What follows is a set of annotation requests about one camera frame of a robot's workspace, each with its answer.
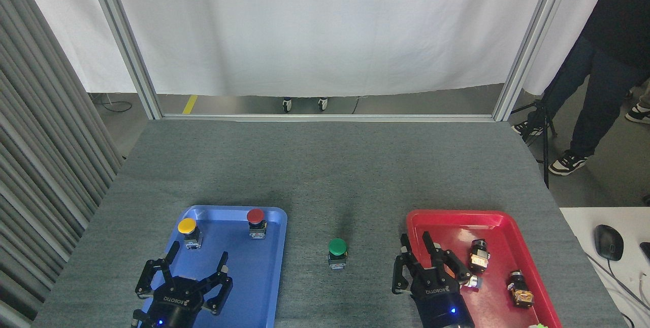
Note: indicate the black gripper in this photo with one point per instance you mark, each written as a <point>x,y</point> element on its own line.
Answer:
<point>439,302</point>
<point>177,302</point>

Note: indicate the green push button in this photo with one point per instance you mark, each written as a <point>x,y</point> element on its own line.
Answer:
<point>337,247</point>

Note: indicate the yellow push button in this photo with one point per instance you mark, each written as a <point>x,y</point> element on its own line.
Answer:
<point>187,225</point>

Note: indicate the red push button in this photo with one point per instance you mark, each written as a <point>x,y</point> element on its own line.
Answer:
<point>255,215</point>

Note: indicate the blue plastic tray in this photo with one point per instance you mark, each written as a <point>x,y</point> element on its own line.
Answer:
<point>254,277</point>

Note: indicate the red plastic tray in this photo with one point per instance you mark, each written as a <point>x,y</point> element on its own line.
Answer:
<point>500,231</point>

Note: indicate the white side table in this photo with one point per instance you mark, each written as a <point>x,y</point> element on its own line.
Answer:
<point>584,226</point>

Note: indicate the yellow floor tape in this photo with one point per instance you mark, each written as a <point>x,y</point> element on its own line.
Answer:
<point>189,104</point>

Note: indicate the black tripod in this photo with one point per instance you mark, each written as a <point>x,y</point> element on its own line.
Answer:
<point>546,130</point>

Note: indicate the black computer mouse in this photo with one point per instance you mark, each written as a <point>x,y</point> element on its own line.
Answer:
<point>608,241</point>

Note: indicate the grey ribbed panel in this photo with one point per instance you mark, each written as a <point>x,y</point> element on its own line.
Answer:
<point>40,140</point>

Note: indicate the person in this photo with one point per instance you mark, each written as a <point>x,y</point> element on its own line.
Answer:
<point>287,105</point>
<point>604,64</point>
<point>639,113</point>

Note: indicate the black flat device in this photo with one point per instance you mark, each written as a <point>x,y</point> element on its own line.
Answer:
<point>646,251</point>

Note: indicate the white curtain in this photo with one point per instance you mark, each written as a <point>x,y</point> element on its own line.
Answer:
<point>325,28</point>

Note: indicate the orange white switch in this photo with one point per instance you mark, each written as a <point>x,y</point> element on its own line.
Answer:
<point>473,282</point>

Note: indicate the black white switch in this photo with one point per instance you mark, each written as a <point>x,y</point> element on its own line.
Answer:
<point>479,257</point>

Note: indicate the black orange switch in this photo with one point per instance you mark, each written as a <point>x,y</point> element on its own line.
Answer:
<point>522,292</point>

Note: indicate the silver frame crossbar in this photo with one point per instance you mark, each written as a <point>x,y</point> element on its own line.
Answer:
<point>325,118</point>

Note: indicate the silver frame post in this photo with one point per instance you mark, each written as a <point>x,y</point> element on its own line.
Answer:
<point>533,38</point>
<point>124,38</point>

